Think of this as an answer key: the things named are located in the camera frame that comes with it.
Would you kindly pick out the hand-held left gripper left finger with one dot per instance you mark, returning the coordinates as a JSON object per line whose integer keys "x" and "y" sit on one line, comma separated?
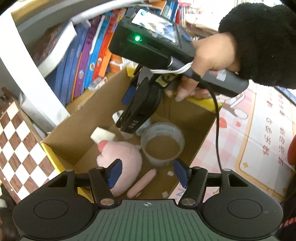
{"x": 114, "y": 172}

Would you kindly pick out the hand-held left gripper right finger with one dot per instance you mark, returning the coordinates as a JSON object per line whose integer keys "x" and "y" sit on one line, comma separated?
{"x": 181, "y": 172}

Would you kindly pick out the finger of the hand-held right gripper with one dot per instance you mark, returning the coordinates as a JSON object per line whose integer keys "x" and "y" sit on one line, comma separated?
{"x": 128, "y": 95}

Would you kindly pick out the pink plush toy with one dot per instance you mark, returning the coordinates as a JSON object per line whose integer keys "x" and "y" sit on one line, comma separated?
{"x": 127, "y": 157}

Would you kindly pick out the white charger plug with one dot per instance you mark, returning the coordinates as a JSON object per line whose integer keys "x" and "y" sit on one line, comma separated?
{"x": 118, "y": 117}

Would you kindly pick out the purple smartwatch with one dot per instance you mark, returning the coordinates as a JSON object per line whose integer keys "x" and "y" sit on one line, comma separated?
{"x": 143, "y": 128}

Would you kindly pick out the white foam block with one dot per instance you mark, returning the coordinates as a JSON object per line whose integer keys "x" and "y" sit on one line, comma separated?
{"x": 101, "y": 135}

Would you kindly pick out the clear tape roll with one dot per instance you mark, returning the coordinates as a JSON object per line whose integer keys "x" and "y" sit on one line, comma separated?
{"x": 161, "y": 131}

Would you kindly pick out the yellow cardboard box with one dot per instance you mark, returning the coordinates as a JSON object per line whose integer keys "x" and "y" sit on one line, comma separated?
{"x": 76, "y": 139}

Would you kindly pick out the person's right hand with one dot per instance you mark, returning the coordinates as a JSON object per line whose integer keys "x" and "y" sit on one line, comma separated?
{"x": 215, "y": 53}

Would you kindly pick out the orange white carton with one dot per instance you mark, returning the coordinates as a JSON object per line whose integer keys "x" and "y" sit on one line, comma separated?
{"x": 98, "y": 83}

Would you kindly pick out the row of colourful books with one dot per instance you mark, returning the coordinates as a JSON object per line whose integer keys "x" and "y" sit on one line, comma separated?
{"x": 92, "y": 46}

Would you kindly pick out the thick dark paperback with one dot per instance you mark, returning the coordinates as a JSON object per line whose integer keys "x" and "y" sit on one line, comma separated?
{"x": 53, "y": 46}

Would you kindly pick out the brown white chessboard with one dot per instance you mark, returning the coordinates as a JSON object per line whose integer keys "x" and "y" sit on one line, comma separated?
{"x": 20, "y": 148}

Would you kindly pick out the person's dark red garment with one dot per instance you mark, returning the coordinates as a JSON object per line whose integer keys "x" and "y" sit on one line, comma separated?
{"x": 291, "y": 150}

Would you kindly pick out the white frame wooden bookshelf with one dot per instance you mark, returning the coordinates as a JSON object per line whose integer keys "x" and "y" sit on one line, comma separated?
{"x": 34, "y": 92}

